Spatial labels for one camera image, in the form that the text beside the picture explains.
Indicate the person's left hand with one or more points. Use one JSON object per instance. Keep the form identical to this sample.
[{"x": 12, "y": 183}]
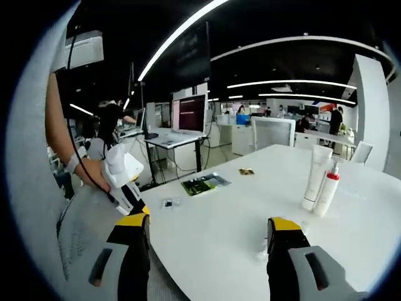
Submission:
[{"x": 94, "y": 174}]

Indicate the blue bin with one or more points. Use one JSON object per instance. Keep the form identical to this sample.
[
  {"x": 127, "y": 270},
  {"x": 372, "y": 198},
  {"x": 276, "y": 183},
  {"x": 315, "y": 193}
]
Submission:
[{"x": 242, "y": 119}]

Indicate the white wristband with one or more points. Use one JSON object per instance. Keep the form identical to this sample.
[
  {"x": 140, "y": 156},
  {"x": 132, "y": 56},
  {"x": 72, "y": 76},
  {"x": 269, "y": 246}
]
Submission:
[{"x": 73, "y": 163}]

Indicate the computer monitor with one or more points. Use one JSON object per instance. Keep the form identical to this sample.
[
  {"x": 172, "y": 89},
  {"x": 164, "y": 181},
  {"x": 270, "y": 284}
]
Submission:
[{"x": 191, "y": 114}]

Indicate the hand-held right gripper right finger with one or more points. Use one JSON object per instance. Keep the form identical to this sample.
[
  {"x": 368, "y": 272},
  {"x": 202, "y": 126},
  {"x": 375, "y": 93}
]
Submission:
[{"x": 285, "y": 257}]

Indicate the small white chair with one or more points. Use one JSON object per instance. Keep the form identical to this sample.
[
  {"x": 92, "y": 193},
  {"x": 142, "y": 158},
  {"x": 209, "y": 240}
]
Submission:
[{"x": 361, "y": 152}]

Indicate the white skincare tube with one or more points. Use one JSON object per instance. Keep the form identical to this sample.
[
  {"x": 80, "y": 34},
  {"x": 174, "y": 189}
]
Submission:
[{"x": 318, "y": 169}]

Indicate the white chest device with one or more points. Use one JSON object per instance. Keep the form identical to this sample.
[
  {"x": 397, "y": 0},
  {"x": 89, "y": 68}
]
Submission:
[{"x": 84, "y": 50}]

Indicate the grey mesh office chair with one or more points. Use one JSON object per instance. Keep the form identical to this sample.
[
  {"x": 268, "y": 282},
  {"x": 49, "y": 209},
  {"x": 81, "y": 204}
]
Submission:
[{"x": 81, "y": 225}]

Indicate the ceiling light strip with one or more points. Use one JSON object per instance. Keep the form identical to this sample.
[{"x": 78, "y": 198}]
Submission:
[
  {"x": 307, "y": 95},
  {"x": 291, "y": 81},
  {"x": 163, "y": 47}
]

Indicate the green black packet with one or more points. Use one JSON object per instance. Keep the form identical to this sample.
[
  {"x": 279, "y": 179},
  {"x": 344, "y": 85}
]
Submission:
[{"x": 200, "y": 185}]

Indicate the brown snack wrapper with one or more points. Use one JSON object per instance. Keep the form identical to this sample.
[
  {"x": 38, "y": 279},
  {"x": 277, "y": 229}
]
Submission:
[{"x": 246, "y": 172}]

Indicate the white mesh-back chair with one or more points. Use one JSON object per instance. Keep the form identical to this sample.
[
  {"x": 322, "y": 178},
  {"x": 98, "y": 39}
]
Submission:
[{"x": 272, "y": 133}]

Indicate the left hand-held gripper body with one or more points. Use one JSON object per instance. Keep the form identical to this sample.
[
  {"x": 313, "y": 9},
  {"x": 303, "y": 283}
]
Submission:
[{"x": 122, "y": 169}]

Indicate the dark hanging panel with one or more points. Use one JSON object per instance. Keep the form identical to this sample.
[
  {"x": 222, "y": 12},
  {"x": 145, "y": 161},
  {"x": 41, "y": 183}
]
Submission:
[{"x": 192, "y": 53}]

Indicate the clear bag with dark card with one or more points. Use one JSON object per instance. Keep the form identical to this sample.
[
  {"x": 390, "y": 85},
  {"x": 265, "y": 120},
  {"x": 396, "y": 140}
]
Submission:
[{"x": 170, "y": 203}]

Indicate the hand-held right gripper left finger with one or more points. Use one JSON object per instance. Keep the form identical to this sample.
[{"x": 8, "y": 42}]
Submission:
[{"x": 134, "y": 251}]

